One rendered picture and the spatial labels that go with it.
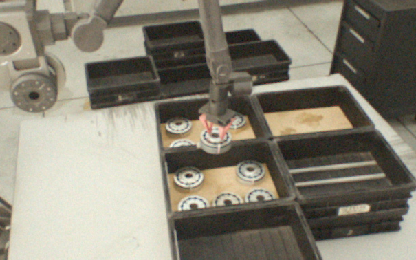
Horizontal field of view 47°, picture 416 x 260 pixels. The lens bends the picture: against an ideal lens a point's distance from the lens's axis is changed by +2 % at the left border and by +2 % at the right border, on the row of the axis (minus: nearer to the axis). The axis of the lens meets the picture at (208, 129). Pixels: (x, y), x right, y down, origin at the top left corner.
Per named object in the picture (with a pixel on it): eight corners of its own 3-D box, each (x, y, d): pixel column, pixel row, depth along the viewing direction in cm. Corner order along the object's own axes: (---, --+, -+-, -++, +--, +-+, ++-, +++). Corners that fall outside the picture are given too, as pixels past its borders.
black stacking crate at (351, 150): (293, 225, 152) (297, 200, 145) (268, 164, 175) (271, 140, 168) (410, 211, 157) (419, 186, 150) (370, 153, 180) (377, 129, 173)
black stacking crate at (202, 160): (170, 241, 147) (168, 216, 140) (161, 175, 170) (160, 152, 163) (291, 225, 152) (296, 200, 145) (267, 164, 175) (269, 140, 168)
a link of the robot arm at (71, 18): (58, 13, 122) (57, 18, 118) (97, 9, 125) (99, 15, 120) (64, 47, 127) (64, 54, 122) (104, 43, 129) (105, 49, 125)
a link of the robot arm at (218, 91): (208, 76, 141) (212, 85, 136) (230, 73, 142) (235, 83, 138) (207, 95, 145) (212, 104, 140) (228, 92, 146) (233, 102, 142)
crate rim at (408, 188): (296, 205, 146) (297, 199, 144) (269, 144, 169) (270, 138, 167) (419, 190, 151) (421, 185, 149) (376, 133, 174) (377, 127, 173)
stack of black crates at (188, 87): (165, 141, 290) (161, 95, 269) (156, 113, 312) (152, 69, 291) (226, 131, 298) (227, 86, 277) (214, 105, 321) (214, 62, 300)
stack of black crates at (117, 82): (99, 153, 281) (86, 90, 253) (95, 124, 304) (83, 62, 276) (164, 142, 289) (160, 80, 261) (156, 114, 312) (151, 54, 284)
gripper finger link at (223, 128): (215, 128, 155) (216, 104, 150) (233, 136, 152) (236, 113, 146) (203, 137, 151) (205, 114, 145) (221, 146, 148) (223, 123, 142)
